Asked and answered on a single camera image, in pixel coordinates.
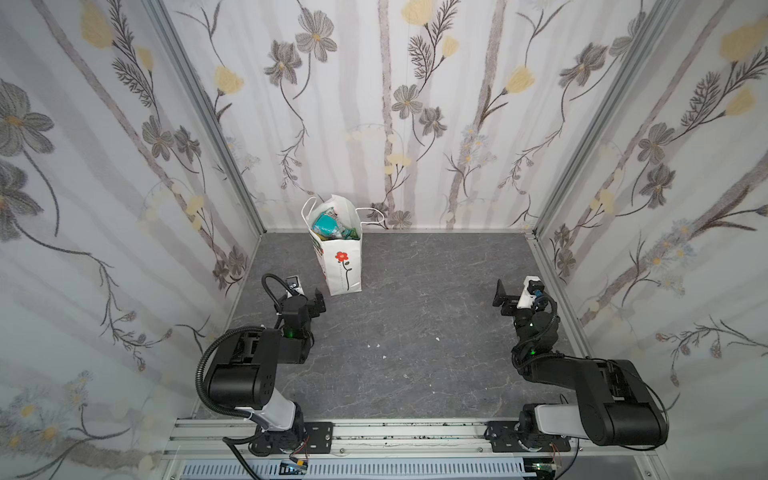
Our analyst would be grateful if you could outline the teal snack packet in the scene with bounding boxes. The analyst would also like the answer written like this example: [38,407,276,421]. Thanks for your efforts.
[311,213,344,241]

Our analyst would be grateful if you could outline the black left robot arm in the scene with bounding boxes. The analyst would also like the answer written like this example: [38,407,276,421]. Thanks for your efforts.
[195,291,326,449]

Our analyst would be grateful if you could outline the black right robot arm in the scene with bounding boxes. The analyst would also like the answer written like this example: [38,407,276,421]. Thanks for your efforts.
[492,276,669,451]

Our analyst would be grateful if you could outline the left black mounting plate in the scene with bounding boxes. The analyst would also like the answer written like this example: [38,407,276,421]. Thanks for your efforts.
[248,422,334,457]

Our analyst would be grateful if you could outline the black mounting plate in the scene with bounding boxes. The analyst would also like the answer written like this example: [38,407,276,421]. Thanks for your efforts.
[483,421,572,453]
[248,422,334,457]

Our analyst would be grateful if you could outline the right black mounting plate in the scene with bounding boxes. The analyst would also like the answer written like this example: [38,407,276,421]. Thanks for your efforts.
[483,421,572,453]

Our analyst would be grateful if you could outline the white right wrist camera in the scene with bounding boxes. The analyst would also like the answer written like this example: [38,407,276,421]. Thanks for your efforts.
[517,276,545,309]

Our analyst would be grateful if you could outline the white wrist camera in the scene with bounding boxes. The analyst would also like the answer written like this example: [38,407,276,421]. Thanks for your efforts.
[517,276,545,309]
[285,275,304,297]

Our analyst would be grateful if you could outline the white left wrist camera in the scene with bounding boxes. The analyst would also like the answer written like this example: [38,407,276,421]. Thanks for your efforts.
[285,275,304,297]

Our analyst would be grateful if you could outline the left black corrugated cable conduit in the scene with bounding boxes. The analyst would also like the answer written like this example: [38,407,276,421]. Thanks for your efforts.
[194,273,301,433]

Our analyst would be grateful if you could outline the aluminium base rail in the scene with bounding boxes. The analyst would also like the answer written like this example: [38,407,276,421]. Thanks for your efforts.
[161,417,661,463]

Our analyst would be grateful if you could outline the white slotted cable duct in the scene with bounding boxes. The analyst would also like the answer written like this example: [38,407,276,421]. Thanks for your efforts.
[178,458,536,480]

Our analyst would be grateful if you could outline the right corner aluminium post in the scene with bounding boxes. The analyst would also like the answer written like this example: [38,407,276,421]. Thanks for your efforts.
[531,0,679,240]

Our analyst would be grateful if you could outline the corner aluminium post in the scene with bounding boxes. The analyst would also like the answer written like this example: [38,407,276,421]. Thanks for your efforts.
[142,0,267,236]
[531,0,679,240]

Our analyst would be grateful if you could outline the left corner aluminium post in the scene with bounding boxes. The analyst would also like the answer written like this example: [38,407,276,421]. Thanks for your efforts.
[142,0,267,236]

